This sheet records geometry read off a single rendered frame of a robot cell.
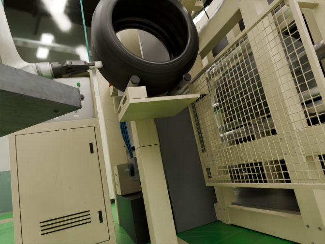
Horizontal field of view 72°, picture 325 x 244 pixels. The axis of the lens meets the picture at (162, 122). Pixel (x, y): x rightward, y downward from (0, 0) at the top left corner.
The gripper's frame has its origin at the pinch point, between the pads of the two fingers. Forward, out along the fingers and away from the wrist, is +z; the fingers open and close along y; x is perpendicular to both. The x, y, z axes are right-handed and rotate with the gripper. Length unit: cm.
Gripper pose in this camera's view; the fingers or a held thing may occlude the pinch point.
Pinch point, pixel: (95, 65)
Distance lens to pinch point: 121.8
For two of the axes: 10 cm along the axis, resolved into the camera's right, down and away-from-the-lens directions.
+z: 8.9, -2.4, 3.8
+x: 3.1, 9.4, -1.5
